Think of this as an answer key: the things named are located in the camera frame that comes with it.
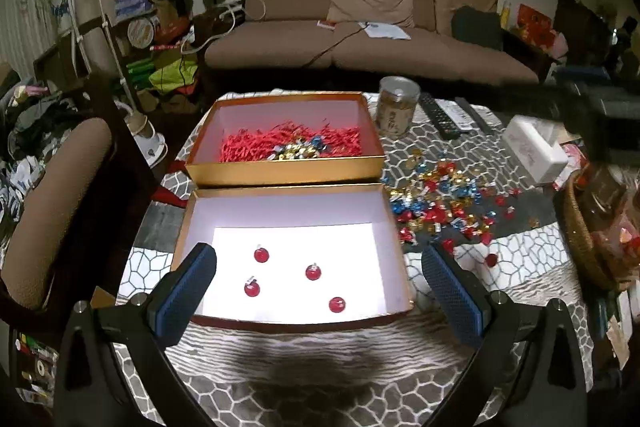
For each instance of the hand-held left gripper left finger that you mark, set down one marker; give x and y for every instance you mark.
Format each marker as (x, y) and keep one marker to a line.
(185, 297)

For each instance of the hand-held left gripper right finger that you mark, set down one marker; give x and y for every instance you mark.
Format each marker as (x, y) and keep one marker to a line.
(450, 297)

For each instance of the pile of foil candies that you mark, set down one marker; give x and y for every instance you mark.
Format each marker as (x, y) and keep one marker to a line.
(440, 207)

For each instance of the gold box lid white inside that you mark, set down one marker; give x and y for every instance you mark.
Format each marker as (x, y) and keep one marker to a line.
(300, 212)

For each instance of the gold box with red shred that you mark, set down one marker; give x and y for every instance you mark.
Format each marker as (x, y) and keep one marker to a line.
(280, 172)

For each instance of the white tissue box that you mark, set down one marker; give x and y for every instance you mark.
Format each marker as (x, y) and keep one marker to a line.
(535, 152)

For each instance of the red foil candy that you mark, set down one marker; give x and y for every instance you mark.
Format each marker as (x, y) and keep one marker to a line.
(313, 272)
(337, 305)
(261, 255)
(251, 289)

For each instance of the red yellow boxes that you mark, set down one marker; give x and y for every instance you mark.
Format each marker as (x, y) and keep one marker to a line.
(532, 24)

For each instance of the slim dark remote control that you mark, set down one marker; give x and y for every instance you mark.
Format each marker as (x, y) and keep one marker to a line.
(475, 116)

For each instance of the wicker basket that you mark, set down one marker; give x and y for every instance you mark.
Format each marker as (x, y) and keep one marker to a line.
(582, 237)

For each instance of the white remote control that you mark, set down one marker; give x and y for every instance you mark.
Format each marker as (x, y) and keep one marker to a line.
(459, 117)

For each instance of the black remote control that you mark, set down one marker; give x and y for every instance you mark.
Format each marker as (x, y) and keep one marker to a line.
(442, 119)

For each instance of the dark green cushion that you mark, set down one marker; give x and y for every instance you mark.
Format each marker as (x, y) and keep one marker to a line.
(475, 29)

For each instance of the brown upholstered chair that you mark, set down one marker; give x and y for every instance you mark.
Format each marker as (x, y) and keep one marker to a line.
(55, 217)

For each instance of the red paper shred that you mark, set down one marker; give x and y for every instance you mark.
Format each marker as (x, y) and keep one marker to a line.
(240, 148)

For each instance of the heap of mixed foil candies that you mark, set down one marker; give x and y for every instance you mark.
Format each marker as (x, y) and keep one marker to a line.
(300, 151)

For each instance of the clear jar with metal lid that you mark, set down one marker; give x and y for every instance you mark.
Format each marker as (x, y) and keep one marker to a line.
(397, 112)

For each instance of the green bag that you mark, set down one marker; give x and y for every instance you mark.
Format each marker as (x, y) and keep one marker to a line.
(172, 77)

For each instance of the white paper sheet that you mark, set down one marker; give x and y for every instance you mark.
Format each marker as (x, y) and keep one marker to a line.
(385, 31)

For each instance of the pile of clothes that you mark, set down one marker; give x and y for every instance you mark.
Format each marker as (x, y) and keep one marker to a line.
(35, 122)

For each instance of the round tin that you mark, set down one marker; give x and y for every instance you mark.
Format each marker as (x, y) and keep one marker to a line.
(140, 32)

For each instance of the brown sofa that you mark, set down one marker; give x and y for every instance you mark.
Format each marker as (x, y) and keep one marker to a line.
(280, 42)

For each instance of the small red white card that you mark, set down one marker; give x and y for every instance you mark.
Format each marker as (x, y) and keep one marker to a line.
(325, 24)

